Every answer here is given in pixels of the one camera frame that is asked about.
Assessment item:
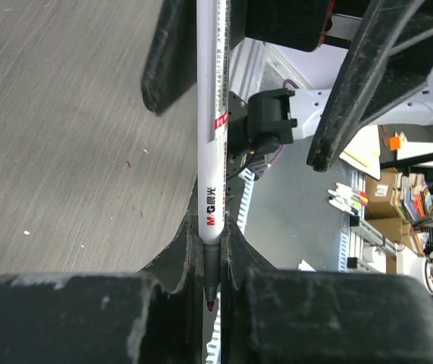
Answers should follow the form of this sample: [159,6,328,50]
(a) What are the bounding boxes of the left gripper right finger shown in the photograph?
[221,220,433,363]

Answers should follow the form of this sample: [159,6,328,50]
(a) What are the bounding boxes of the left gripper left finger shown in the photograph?
[0,215,203,363]

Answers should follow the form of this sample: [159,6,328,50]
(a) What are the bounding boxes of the bunch of marker pens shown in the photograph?
[328,183,369,215]

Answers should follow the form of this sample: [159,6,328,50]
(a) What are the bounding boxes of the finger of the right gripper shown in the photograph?
[141,0,196,115]

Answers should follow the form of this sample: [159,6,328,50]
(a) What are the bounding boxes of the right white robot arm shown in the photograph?
[141,1,433,171]

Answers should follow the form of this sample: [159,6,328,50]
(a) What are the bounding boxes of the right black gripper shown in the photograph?
[231,1,433,172]

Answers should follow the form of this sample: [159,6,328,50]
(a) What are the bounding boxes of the cardboard box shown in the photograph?
[365,168,425,257]

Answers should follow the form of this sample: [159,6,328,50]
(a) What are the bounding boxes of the stack of books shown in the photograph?
[391,172,433,229]

